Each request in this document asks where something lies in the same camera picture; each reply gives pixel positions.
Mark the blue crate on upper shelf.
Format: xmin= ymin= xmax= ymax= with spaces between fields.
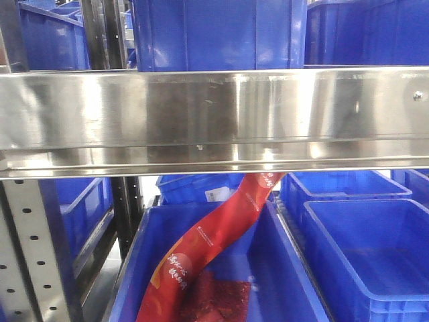
xmin=132 ymin=1 xmax=307 ymax=72

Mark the blue crate behind right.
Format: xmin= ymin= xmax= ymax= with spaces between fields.
xmin=280 ymin=170 xmax=412 ymax=219

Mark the blue crate with package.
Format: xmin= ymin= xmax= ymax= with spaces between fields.
xmin=106 ymin=201 xmax=329 ymax=321

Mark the red snack package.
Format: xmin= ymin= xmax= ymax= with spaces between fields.
xmin=136 ymin=172 xmax=286 ymax=321

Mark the blue crate lower left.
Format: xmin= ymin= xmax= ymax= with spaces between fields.
xmin=55 ymin=177 xmax=115 ymax=266

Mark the empty blue crate right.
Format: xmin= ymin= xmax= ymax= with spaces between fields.
xmin=302 ymin=199 xmax=428 ymax=321

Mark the blue crate upper left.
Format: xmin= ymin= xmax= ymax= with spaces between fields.
xmin=18 ymin=1 xmax=90 ymax=70

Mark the blue crate upper right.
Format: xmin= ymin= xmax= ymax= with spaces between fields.
xmin=304 ymin=1 xmax=428 ymax=66

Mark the perforated steel upright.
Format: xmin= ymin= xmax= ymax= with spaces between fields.
xmin=3 ymin=179 xmax=82 ymax=321

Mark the steel shelf front rail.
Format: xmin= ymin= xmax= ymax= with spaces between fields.
xmin=1 ymin=66 xmax=428 ymax=179

